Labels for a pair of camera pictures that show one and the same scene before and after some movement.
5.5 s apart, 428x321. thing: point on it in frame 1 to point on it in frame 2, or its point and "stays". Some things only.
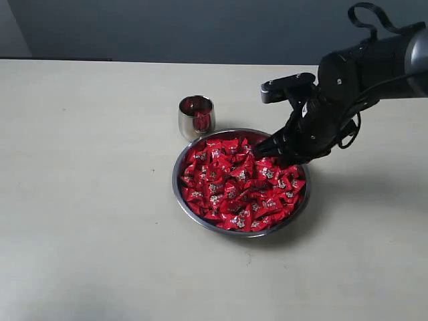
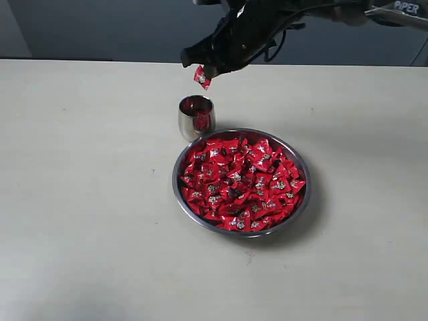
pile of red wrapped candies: [223, 181] stays
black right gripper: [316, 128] to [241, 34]
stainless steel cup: [196, 116] stays
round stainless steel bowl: [223, 188] stays
